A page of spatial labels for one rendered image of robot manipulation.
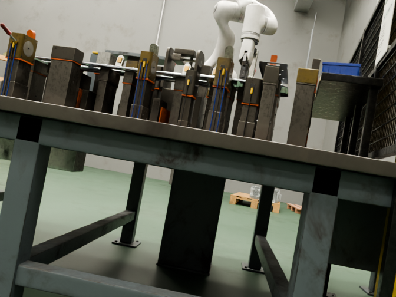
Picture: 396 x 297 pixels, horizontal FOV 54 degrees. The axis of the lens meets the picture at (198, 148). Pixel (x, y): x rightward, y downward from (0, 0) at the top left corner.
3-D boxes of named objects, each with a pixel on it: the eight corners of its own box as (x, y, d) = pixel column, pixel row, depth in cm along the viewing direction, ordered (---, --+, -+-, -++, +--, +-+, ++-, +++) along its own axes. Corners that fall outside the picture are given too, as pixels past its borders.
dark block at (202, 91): (187, 143, 201) (201, 64, 203) (190, 144, 208) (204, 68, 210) (196, 145, 200) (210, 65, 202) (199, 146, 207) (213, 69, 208)
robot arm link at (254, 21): (257, 40, 180) (238, 35, 177) (262, 12, 180) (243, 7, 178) (264, 35, 171) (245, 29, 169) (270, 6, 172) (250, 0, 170)
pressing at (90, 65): (10, 53, 195) (10, 50, 195) (38, 66, 217) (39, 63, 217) (287, 86, 162) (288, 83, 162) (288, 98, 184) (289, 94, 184)
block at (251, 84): (231, 146, 151) (244, 75, 152) (236, 148, 162) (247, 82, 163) (250, 149, 149) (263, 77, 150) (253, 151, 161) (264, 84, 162)
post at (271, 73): (251, 146, 135) (265, 65, 136) (253, 147, 140) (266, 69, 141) (266, 148, 134) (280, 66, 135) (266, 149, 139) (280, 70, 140)
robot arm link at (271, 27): (263, 12, 199) (273, 41, 177) (234, 3, 196) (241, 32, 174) (270, -5, 193) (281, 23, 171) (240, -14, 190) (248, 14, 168)
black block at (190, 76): (171, 137, 160) (183, 67, 161) (178, 139, 170) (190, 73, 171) (183, 138, 159) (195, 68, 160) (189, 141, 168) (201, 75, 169)
